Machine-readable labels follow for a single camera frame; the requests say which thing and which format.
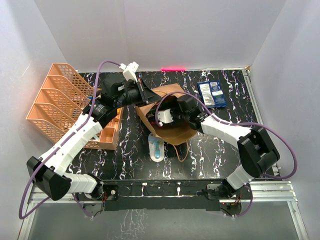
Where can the pink tape strip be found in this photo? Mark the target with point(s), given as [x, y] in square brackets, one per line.
[173, 69]

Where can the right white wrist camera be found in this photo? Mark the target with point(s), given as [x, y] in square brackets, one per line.
[164, 117]

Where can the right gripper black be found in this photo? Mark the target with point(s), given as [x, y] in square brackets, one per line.
[173, 110]

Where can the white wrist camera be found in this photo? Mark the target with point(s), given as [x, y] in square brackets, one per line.
[164, 117]
[129, 71]

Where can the orange plastic file organizer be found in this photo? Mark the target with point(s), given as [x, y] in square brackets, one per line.
[60, 101]

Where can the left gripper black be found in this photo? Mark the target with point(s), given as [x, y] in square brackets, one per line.
[146, 95]

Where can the brown paper bag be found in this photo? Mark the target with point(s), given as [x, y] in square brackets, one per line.
[175, 133]

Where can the green snack packet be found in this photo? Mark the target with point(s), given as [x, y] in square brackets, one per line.
[151, 117]

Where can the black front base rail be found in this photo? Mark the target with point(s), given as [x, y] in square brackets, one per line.
[174, 194]

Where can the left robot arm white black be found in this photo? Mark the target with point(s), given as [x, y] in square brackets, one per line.
[49, 171]

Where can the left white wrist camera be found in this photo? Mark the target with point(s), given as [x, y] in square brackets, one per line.
[129, 71]

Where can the teal pen blister pack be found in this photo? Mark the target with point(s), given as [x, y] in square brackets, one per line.
[156, 148]

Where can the blue snack packet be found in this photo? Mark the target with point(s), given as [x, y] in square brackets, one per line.
[211, 94]

